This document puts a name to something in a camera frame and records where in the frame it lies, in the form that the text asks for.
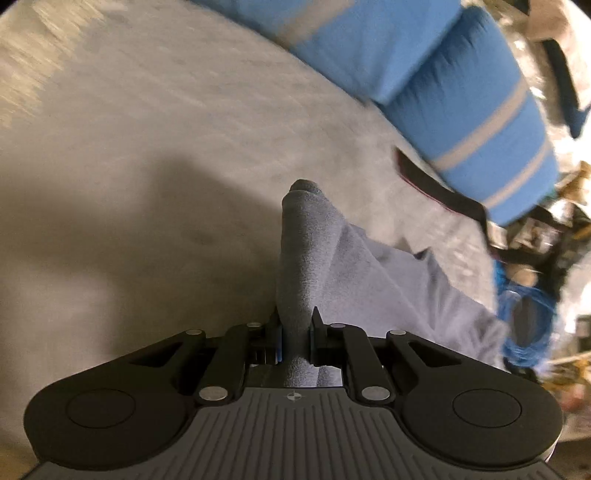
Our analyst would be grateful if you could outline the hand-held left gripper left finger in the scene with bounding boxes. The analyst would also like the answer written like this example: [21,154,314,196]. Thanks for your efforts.
[127,308,283,407]

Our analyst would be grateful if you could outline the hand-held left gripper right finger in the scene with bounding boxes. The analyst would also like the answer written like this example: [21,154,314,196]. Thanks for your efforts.
[310,307,462,407]

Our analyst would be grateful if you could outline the grey-blue pants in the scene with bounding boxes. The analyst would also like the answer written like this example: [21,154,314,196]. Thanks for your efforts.
[276,179,509,388]

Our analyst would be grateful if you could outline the blue grey-striped pillow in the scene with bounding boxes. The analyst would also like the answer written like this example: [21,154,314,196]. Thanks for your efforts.
[194,0,462,104]
[383,7,559,227]

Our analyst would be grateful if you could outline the dark blue pillow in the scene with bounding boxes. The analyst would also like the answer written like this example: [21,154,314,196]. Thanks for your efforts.
[542,39,591,139]

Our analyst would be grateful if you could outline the black strap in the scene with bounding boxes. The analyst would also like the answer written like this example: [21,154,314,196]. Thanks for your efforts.
[394,147,492,227]

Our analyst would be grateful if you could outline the blue cable coil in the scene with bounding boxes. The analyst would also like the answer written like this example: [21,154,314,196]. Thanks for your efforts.
[493,261,560,370]

